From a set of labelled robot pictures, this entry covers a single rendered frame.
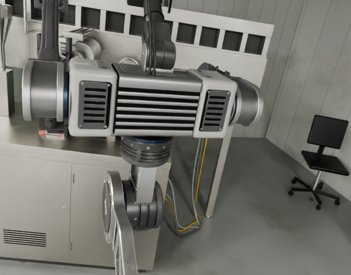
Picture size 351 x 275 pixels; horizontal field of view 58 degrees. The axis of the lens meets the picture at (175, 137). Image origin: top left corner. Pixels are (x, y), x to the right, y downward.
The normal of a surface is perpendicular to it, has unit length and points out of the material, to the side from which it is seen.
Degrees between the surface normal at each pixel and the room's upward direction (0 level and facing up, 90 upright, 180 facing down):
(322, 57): 90
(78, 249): 90
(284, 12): 90
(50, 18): 44
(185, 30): 90
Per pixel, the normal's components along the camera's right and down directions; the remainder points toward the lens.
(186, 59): 0.03, 0.39
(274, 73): 0.31, 0.41
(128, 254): 0.28, -0.60
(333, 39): -0.94, -0.01
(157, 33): 0.32, -0.36
